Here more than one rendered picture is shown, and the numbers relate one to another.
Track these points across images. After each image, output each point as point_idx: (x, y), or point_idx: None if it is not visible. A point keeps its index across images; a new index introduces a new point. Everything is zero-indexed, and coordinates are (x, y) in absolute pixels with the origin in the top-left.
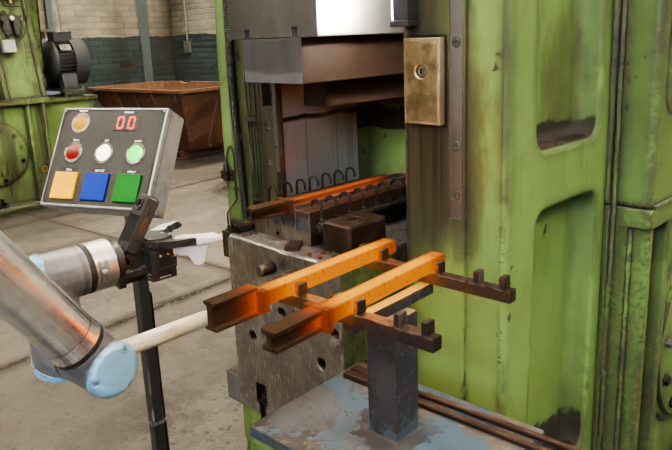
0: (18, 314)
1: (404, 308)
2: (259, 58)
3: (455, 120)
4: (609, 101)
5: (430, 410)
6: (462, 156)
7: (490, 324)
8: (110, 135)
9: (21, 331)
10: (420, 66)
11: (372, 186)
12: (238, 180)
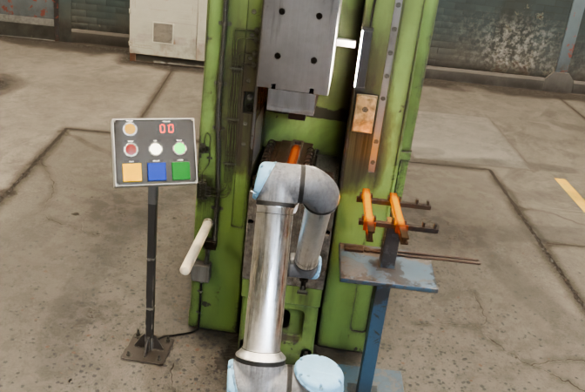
0: (319, 251)
1: None
2: (281, 99)
3: (377, 131)
4: None
5: None
6: (379, 145)
7: (381, 215)
8: (157, 137)
9: (312, 258)
10: (364, 107)
11: (310, 155)
12: (218, 153)
